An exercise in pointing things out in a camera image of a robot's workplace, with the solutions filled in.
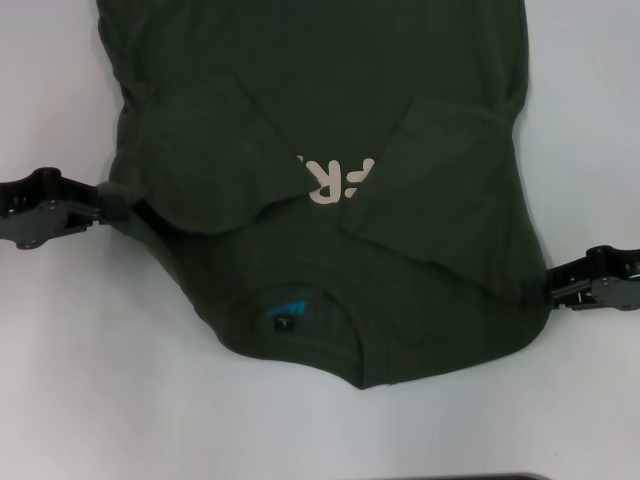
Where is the dark green FREE T-shirt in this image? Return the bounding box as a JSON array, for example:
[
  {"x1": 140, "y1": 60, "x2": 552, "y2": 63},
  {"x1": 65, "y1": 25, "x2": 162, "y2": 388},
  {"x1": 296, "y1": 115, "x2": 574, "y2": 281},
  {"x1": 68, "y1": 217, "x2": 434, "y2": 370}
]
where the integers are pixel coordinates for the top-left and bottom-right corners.
[{"x1": 97, "y1": 0, "x2": 551, "y2": 390}]

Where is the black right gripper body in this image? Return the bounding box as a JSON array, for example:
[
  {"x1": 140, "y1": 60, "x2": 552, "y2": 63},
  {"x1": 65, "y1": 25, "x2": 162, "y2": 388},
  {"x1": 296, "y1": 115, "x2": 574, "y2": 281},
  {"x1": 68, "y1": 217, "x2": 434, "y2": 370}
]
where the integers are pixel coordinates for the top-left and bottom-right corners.
[{"x1": 587, "y1": 244, "x2": 640, "y2": 316}]

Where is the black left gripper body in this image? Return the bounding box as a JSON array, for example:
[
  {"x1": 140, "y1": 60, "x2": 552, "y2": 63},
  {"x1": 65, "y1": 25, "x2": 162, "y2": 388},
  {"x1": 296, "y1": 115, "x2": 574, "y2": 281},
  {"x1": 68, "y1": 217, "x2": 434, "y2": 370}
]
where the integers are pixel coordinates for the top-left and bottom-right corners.
[{"x1": 0, "y1": 167, "x2": 76, "y2": 251}]

